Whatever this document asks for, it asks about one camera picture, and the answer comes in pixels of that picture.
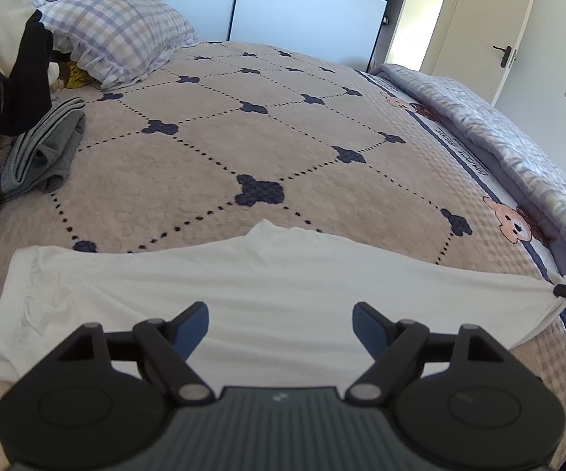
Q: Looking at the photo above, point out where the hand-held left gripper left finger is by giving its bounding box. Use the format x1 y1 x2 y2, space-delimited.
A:
47 301 216 406

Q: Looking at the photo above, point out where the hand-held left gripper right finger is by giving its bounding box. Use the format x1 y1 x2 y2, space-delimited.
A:
344 301 514 406

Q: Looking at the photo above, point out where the white shirt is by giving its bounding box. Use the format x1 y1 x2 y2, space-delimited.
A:
0 219 566 394

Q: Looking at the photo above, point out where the beige patterned bed blanket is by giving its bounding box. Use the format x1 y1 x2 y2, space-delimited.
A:
0 42 566 471

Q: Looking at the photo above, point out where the grey blue quilt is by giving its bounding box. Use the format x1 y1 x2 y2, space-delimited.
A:
368 63 566 276

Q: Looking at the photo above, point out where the folded grey striped garment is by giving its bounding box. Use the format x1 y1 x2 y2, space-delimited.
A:
0 97 88 202

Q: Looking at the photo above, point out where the yellow cloth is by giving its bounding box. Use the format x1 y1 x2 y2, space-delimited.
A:
64 61 93 89

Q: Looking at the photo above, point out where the brown plush toy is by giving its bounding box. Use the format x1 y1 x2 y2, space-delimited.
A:
47 61 71 94

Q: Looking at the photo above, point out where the cream room door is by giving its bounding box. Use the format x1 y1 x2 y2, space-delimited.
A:
432 0 544 107

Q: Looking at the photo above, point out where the plaid pillow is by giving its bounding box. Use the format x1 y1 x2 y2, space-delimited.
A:
40 0 200 90

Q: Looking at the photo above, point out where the blue sliding door wardrobe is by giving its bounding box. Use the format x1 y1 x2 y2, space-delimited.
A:
108 0 414 68

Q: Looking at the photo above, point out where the black door handle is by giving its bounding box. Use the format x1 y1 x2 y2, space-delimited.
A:
491 44 517 68

